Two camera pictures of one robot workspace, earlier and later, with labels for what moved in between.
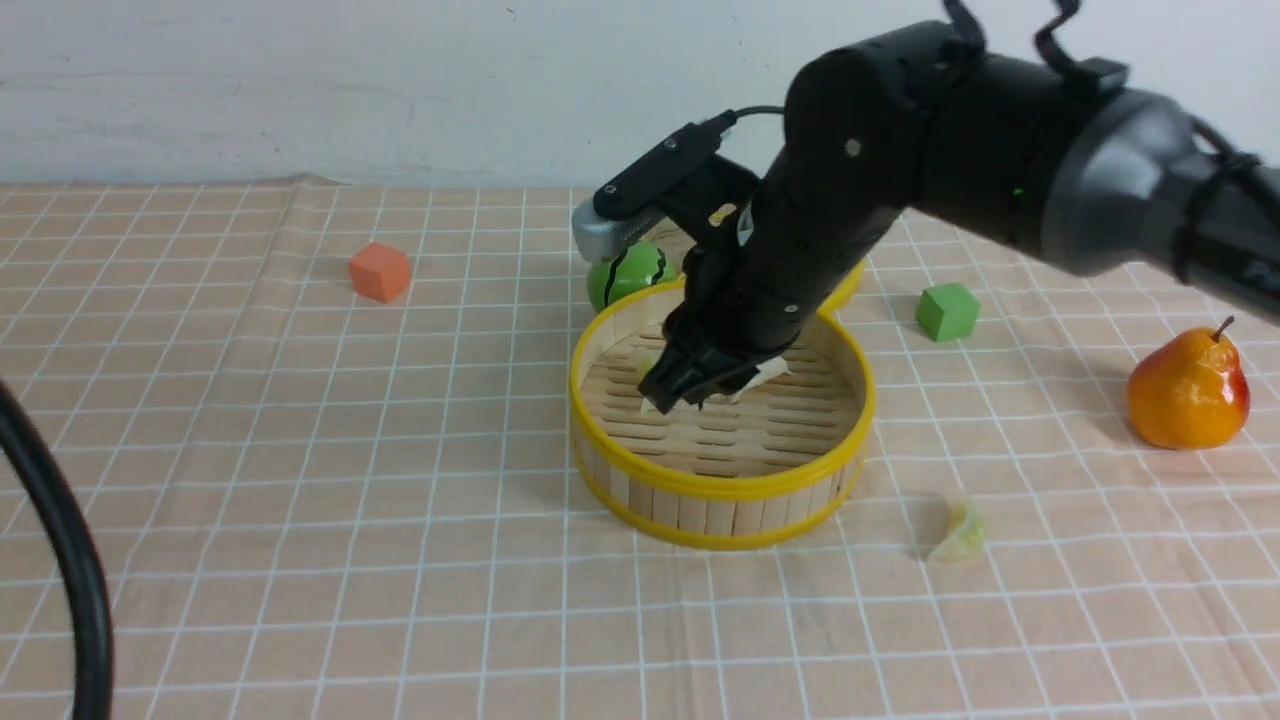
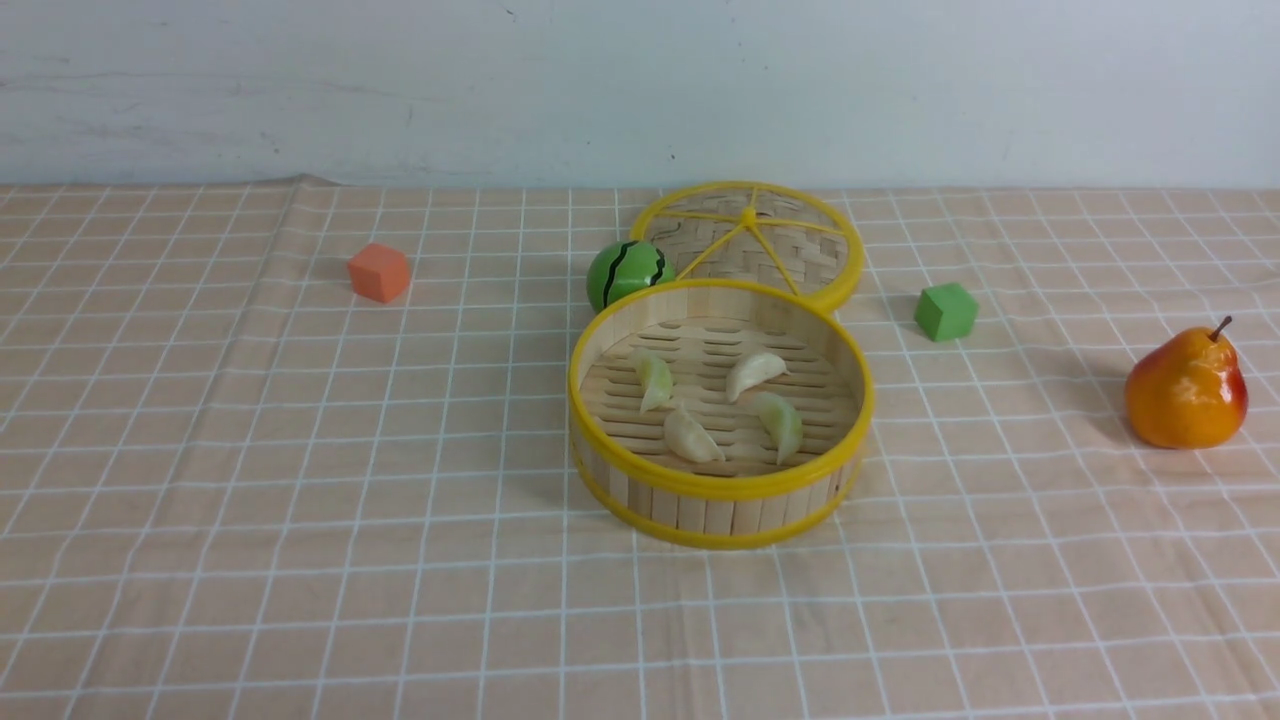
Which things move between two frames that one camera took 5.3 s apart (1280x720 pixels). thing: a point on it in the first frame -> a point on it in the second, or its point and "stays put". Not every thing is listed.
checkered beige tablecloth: (315, 436) stays put
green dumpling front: (647, 365) stays put
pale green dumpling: (965, 535) -> (781, 422)
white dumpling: (771, 368) stays put
